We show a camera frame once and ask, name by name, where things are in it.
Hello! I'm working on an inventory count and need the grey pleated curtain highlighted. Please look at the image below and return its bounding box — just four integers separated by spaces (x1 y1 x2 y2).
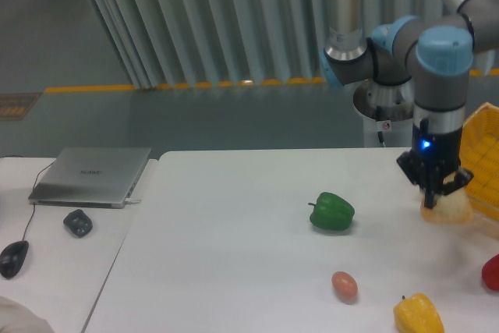
69 0 499 89

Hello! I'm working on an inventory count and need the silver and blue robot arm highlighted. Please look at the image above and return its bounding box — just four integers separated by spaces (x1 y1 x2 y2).
324 0 498 209

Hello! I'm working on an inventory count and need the red bell pepper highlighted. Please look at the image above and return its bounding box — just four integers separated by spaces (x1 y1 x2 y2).
481 254 499 292

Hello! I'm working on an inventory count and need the silver laptop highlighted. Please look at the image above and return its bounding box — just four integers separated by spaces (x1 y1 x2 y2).
29 147 151 209

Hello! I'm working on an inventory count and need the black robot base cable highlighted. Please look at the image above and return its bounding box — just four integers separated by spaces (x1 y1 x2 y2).
374 105 388 148

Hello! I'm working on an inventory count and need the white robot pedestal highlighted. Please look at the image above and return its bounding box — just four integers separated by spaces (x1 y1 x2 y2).
353 80 414 147

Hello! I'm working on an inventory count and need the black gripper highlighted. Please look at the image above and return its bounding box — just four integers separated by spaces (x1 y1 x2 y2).
397 118 474 209

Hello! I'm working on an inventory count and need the black mouse cable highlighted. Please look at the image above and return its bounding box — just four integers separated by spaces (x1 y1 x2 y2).
0 154 58 243

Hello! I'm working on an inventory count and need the yellow bell pepper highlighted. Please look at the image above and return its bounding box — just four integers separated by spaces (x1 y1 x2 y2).
393 293 444 333

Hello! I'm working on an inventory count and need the triangular toast bread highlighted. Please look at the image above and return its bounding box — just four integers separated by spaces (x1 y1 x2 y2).
420 187 473 225

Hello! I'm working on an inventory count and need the brown egg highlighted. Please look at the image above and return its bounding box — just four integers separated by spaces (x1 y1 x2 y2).
331 271 358 303

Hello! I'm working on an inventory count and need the black plastic adapter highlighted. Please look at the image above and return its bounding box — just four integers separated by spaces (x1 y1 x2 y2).
63 209 93 238

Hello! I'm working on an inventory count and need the black computer mouse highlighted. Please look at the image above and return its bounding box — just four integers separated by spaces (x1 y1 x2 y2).
1 240 30 279

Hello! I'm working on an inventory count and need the yellow plastic basket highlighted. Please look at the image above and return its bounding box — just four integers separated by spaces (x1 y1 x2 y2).
460 102 499 221

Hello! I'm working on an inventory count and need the white cloth with print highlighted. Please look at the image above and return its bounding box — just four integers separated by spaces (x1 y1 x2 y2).
1 296 54 333

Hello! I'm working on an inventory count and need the green bell pepper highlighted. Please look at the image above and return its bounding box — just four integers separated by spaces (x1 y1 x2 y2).
309 192 356 231

